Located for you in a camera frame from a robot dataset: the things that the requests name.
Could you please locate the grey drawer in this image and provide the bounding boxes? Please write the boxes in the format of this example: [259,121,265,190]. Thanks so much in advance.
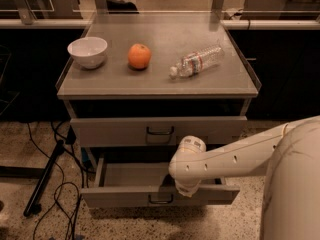
[71,116,247,147]
[82,155,240,209]

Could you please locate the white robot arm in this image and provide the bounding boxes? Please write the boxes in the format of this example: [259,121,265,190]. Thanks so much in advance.
[169,116,320,240]

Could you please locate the grey drawer cabinet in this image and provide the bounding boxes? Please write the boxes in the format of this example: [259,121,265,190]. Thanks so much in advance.
[55,11,262,172]

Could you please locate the grey top drawer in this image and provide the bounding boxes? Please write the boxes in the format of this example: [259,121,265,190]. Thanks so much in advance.
[71,116,247,147]

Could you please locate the orange fruit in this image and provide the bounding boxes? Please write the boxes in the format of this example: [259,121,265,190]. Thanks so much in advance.
[128,43,151,69]

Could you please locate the clear plastic water bottle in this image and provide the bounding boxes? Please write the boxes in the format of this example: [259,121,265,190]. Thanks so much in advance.
[169,44,225,79]

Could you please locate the white ceramic bowl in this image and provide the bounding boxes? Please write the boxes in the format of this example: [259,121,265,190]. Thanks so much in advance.
[67,37,108,69]

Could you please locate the black metal floor bar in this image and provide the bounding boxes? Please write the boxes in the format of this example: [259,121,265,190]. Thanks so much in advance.
[23,140,63,217]

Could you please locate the white horizontal rail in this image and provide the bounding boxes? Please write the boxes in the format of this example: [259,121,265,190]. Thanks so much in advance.
[0,19,320,30]

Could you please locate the black floor cables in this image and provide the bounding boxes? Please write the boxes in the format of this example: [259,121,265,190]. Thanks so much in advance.
[26,119,94,240]

